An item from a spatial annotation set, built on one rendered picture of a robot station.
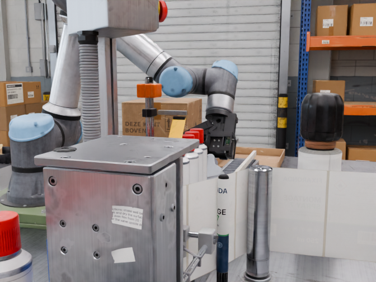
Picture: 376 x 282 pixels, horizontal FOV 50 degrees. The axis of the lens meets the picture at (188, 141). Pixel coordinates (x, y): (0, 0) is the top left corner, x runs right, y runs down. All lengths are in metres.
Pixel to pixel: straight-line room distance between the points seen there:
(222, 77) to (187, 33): 4.22
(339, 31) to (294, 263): 3.99
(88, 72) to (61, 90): 0.56
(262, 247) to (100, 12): 0.45
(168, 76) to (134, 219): 0.68
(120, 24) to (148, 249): 0.42
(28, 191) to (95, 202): 0.83
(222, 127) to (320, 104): 0.34
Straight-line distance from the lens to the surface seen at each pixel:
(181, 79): 0.97
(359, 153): 4.68
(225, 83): 1.10
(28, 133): 1.14
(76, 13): 0.77
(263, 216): 0.66
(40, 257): 0.95
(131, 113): 1.44
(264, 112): 5.19
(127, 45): 1.03
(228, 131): 1.03
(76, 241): 0.37
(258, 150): 1.96
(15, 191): 1.19
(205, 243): 0.54
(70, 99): 1.26
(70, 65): 1.24
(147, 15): 0.70
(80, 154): 0.37
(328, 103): 0.81
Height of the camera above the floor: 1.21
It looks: 9 degrees down
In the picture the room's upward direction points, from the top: straight up
